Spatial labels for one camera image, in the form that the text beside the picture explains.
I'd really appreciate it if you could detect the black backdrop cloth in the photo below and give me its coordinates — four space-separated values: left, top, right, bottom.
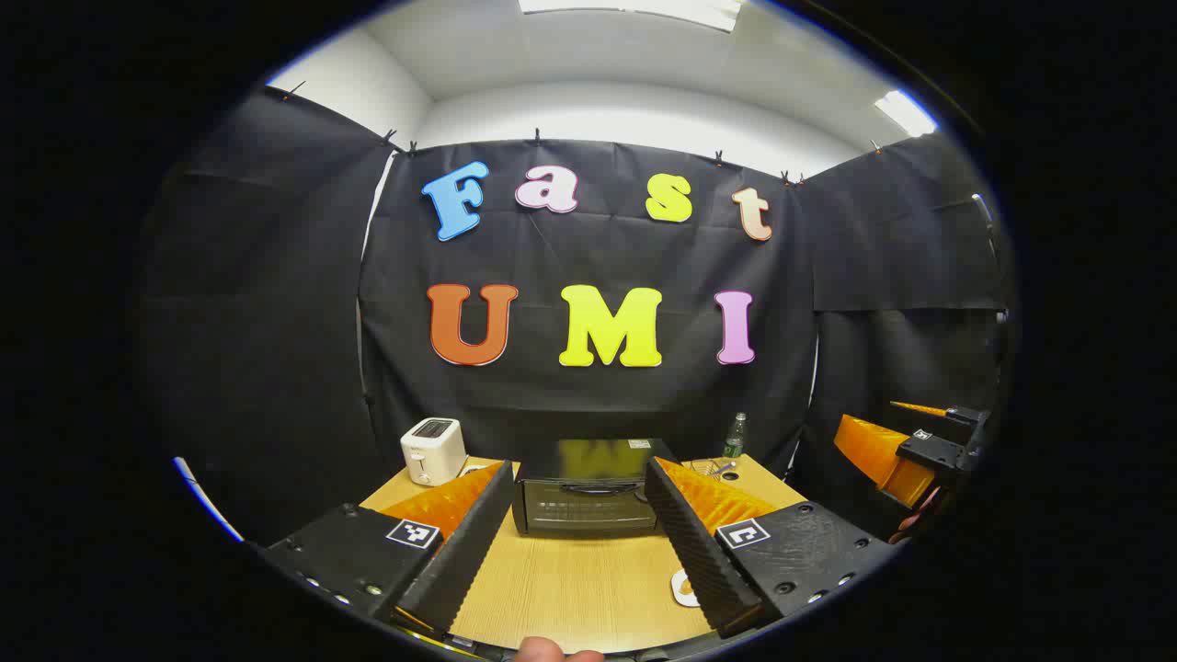
138 85 1012 543

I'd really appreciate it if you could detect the black electric oven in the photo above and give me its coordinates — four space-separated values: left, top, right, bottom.
511 438 680 539

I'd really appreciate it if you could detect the white toaster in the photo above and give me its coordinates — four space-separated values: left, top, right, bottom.
400 417 467 486

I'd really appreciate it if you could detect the ceiling light panel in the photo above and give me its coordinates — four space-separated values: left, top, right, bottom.
874 90 937 137
520 0 741 33

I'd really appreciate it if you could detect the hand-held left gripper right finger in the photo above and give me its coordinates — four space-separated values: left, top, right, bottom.
642 455 900 641

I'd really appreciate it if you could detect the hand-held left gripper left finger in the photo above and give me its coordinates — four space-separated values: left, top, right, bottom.
260 458 518 640

